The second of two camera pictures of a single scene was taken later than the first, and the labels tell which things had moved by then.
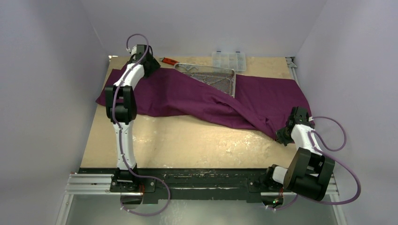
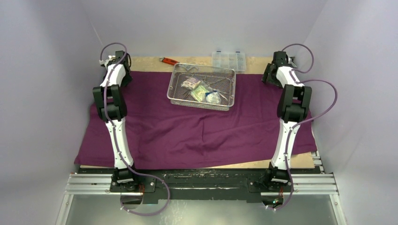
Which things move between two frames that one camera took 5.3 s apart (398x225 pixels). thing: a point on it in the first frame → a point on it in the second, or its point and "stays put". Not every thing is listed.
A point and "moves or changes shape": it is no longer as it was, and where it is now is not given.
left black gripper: [155, 66] → [127, 80]
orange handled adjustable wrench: [168, 61] stays put
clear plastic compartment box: [236, 60] stays put
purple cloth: [263, 102] moves or changes shape
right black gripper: [284, 135] → [268, 76]
